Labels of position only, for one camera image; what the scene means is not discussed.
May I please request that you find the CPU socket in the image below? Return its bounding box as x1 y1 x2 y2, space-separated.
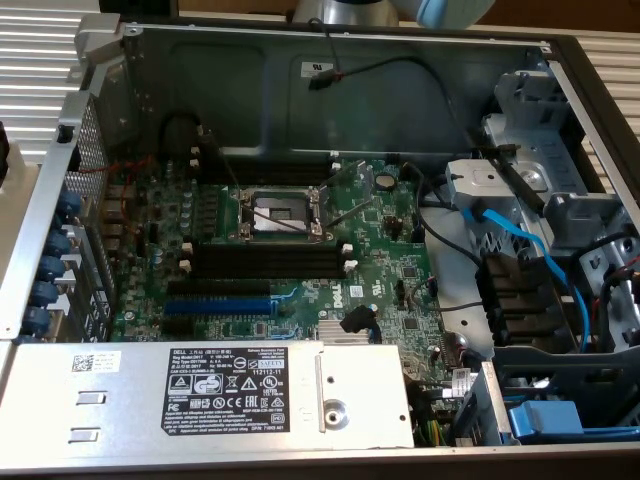
227 184 334 244

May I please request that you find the green Dell motherboard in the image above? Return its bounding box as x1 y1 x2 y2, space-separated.
107 157 454 416

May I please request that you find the silver finned chipset heatsink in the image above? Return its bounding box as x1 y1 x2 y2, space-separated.
315 319 384 346

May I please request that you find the long black expansion slot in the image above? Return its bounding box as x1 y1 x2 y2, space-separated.
166 278 274 298

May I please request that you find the blue expansion slot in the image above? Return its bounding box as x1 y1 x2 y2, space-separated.
163 295 274 317

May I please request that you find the grey metal PC case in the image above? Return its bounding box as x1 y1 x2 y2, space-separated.
0 18 640 476

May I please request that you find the short black expansion slot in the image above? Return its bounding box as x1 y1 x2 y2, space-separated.
160 315 197 336

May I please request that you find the white barcode tag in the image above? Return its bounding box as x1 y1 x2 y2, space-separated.
447 367 477 397

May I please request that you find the black diagonal strut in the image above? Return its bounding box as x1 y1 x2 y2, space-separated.
467 127 547 212

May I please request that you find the grey metal disk bay cage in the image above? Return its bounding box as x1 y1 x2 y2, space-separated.
482 69 640 351

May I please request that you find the silver power supply black label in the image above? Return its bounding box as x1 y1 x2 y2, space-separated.
0 341 417 454

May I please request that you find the blue expansion slot clip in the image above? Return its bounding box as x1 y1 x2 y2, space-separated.
30 280 60 307
45 227 74 257
55 191 83 221
38 254 67 282
24 305 52 335

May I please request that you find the dark grey disk bay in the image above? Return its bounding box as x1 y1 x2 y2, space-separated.
492 344 640 431

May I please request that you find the blue plastic disk latch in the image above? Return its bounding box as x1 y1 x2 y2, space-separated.
507 399 640 446

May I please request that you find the aluminium corner block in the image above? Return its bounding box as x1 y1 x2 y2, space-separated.
67 13 126 84

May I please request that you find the black wire plug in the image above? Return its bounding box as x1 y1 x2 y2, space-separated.
339 305 379 334

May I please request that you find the grey wire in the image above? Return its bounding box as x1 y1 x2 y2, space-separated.
438 298 487 315

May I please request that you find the black wire with plug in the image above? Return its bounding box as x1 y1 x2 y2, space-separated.
307 17 474 151

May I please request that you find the silver disk bay bracket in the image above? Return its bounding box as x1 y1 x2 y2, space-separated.
446 159 522 209

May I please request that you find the blue disk wire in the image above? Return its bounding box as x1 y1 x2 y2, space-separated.
460 197 596 351

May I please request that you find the thick black looped wire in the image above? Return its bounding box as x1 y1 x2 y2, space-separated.
157 110 204 156

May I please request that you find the black ribbed plastic bracket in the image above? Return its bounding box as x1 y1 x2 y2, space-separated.
474 252 582 352

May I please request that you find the yellow green wire bundle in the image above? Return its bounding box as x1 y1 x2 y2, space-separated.
414 384 451 447

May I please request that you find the thin red wire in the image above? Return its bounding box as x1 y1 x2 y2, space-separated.
78 153 156 241

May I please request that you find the black red wire bundle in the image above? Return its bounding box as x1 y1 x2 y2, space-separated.
592 239 640 351

